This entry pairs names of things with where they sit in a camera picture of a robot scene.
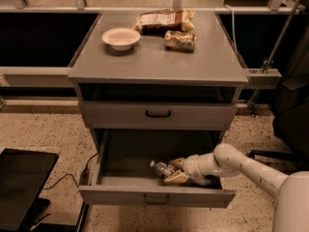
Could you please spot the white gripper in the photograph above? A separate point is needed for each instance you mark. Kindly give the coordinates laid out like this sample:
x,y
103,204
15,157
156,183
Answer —
x,y
190,167

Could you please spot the clear plastic water bottle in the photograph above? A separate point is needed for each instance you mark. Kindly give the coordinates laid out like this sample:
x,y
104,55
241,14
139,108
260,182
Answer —
x,y
162,169

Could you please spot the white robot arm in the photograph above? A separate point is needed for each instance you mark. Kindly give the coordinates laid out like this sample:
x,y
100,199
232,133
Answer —
x,y
291,192

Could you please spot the open grey drawer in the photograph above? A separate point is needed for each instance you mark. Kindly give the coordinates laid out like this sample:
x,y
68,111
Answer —
x,y
123,175

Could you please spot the grey drawer cabinet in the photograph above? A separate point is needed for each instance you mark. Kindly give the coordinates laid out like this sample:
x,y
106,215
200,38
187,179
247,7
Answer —
x,y
149,72

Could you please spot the closed grey upper drawer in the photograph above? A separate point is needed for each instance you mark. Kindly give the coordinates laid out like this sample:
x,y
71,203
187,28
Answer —
x,y
157,116

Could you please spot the black office chair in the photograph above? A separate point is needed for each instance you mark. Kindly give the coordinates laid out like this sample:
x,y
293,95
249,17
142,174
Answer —
x,y
290,107

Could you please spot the small brown snack bag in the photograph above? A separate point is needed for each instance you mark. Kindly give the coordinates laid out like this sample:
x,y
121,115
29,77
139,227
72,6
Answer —
x,y
178,40

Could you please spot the white paper bowl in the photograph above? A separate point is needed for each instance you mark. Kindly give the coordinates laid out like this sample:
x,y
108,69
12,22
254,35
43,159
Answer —
x,y
121,39

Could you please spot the large brown snack bag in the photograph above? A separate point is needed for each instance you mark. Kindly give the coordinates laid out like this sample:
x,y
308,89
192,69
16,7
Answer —
x,y
163,20

